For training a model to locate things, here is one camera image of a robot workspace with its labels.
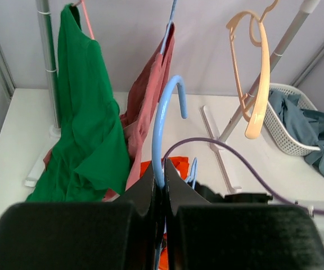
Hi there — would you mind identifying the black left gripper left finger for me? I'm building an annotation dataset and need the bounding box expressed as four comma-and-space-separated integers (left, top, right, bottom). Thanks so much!
0, 168, 155, 269

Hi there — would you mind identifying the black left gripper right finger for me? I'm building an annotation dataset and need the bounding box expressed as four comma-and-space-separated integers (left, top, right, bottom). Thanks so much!
164, 160, 324, 269

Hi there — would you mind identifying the light blue wire hanger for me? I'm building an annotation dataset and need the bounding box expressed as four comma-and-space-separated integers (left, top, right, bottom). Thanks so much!
152, 75, 199, 270
160, 0, 178, 55

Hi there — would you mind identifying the orange t shirt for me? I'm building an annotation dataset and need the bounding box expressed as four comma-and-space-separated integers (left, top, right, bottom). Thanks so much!
139, 156, 190, 270

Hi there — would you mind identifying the beige plastic hanger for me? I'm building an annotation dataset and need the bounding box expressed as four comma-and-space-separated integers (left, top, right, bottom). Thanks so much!
225, 0, 280, 140

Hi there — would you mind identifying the pink red t shirt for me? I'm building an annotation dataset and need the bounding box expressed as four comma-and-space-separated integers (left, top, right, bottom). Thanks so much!
42, 22, 176, 203

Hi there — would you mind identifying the grey blue t shirt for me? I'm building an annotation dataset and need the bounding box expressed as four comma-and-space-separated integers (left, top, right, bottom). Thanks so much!
269, 89, 324, 176

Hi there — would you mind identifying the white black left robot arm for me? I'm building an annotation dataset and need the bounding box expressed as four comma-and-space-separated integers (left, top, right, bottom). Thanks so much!
0, 161, 324, 269

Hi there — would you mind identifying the green t shirt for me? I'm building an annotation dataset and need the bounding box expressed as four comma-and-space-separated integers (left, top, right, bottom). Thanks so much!
27, 4, 131, 202

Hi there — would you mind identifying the white perforated laundry basket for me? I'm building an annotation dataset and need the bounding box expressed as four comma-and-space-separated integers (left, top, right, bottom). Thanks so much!
264, 83, 321, 156

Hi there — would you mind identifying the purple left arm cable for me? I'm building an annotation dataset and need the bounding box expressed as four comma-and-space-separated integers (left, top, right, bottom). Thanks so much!
160, 137, 324, 218

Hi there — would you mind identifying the pink wire hanger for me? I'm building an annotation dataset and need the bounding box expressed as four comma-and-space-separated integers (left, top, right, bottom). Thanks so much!
72, 0, 95, 40

